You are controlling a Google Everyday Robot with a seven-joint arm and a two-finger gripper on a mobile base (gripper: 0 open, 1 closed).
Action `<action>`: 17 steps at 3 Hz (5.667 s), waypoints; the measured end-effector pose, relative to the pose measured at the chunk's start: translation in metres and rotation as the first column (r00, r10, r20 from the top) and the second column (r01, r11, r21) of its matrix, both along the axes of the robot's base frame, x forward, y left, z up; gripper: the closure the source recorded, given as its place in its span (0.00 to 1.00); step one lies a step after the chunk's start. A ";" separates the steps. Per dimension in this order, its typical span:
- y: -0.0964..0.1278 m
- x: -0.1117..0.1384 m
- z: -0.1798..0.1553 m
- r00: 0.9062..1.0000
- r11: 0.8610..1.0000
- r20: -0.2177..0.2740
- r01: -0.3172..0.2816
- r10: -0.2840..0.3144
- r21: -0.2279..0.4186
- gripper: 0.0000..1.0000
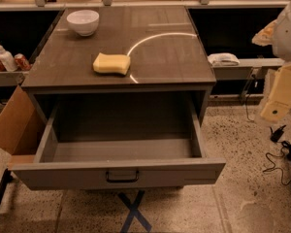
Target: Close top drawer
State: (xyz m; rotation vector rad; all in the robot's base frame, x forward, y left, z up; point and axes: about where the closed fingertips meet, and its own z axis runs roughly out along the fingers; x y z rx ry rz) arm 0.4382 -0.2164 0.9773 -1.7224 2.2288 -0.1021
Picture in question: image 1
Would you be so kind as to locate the grey cabinet with dark top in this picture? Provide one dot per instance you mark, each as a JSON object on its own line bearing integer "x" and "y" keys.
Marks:
{"x": 165, "y": 51}

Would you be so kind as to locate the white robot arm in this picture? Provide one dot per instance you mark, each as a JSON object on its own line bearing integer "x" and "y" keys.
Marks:
{"x": 277, "y": 34}

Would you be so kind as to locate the grey top drawer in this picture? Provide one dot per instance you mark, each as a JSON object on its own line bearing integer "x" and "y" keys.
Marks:
{"x": 115, "y": 141}

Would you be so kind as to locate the folded white cloth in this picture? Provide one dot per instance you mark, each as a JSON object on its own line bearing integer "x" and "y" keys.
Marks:
{"x": 223, "y": 59}

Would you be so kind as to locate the red soda can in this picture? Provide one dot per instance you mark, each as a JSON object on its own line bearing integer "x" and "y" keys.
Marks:
{"x": 22, "y": 62}

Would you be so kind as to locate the brown cardboard box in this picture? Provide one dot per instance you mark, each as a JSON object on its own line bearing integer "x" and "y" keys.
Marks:
{"x": 21, "y": 129}

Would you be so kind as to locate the white ceramic bowl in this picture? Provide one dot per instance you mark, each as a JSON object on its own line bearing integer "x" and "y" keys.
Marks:
{"x": 83, "y": 22}

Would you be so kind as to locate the yellow sponge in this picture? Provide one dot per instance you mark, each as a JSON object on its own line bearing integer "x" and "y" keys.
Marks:
{"x": 111, "y": 64}

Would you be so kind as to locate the grey shelf rail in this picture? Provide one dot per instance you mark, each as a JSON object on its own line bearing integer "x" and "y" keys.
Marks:
{"x": 12, "y": 78}
{"x": 243, "y": 71}

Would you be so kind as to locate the grey right shelf rail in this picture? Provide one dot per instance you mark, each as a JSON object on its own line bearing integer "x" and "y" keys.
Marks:
{"x": 243, "y": 71}

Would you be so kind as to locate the grey left shelf rail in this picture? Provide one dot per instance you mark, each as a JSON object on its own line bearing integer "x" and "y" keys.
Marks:
{"x": 12, "y": 78}

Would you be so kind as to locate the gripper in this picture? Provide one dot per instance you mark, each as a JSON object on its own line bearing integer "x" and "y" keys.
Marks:
{"x": 288, "y": 38}

